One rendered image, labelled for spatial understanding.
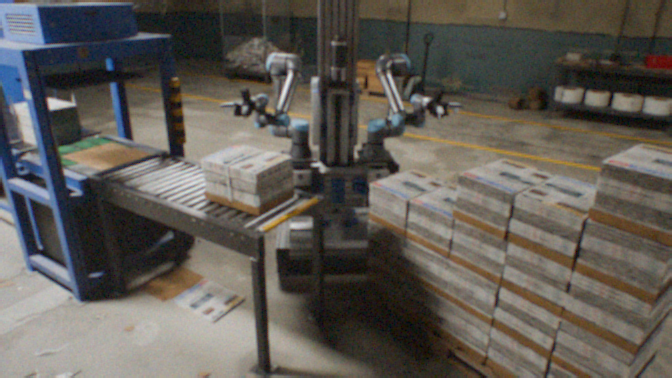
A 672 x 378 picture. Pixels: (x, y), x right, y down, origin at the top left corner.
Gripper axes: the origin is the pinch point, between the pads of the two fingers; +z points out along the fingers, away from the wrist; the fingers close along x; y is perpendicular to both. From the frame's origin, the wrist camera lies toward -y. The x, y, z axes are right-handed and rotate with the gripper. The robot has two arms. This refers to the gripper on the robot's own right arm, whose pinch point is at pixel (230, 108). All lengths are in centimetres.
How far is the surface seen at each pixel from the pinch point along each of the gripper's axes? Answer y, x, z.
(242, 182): 23.7, -28.5, 29.8
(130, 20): -29, 95, -28
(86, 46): -18, 89, 12
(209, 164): 21.7, -6.5, 26.4
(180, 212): 45, 0, 41
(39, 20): -30, 106, 27
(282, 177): 23.5, -41.1, 12.6
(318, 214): 45, -59, 0
